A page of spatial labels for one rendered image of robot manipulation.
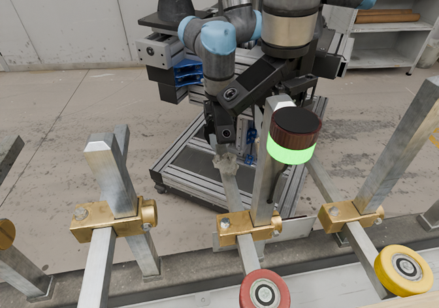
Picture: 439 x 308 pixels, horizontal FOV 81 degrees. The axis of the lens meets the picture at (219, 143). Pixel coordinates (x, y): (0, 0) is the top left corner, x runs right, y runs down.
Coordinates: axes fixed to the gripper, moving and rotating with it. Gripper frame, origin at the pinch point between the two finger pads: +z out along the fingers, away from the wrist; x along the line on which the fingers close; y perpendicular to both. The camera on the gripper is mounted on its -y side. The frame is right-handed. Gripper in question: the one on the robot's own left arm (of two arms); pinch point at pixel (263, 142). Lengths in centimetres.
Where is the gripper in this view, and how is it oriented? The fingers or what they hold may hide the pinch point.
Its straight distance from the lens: 52.2
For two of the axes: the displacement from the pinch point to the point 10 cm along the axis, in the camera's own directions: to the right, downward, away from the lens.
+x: -5.0, -5.8, 6.4
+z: 0.4, 7.3, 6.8
